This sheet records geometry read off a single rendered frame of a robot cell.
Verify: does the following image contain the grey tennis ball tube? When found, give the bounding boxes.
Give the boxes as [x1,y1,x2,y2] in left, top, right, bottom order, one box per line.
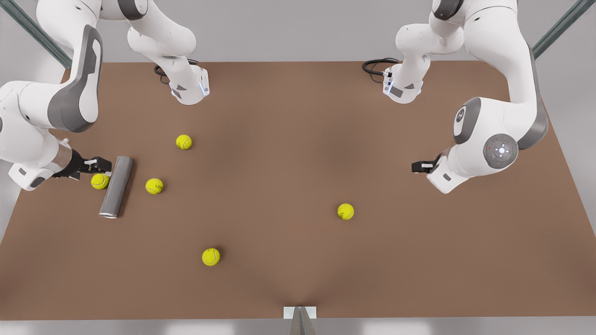
[98,155,135,219]

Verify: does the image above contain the black cable loop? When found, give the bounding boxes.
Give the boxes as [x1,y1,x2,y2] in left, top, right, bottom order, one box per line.
[154,59,199,85]
[362,57,402,85]

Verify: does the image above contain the silver frame post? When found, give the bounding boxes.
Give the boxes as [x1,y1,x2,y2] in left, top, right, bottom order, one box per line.
[284,306,318,335]
[0,0,74,70]
[532,0,596,59]

